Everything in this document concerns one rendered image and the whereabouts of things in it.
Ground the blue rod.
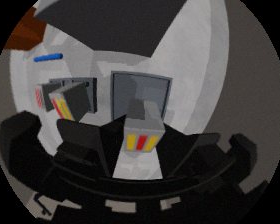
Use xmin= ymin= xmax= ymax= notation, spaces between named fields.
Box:
xmin=32 ymin=52 xmax=63 ymax=63

